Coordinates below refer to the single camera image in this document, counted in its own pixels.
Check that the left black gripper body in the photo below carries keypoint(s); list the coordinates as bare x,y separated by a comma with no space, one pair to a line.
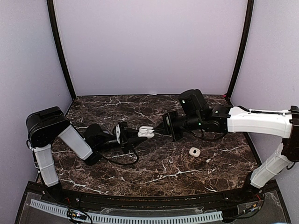
123,138

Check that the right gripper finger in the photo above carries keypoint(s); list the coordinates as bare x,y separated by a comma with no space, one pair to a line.
159,133
160,127

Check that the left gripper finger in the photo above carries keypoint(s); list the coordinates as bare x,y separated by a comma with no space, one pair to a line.
132,132
137,141

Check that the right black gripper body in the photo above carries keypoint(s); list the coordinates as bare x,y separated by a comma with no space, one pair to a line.
174,125

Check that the white oval charging case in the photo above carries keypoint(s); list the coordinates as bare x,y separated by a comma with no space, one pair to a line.
146,131

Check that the beige square charging case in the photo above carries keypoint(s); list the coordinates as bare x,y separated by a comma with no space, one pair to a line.
195,152

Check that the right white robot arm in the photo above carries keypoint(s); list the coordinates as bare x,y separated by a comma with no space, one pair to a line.
232,119

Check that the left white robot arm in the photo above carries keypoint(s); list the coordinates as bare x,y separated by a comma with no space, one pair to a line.
49,125

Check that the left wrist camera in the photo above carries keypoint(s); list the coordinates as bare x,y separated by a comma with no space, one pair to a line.
118,133

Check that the black front rail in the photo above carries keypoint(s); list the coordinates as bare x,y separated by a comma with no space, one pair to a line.
95,201

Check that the white slotted cable duct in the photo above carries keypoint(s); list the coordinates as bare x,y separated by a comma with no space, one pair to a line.
125,216

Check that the left black frame post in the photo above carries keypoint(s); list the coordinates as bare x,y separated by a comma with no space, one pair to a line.
59,48

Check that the black frame post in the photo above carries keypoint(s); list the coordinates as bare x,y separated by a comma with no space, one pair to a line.
59,48
241,50

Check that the right black frame post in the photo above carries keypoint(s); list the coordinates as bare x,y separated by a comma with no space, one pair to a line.
241,50

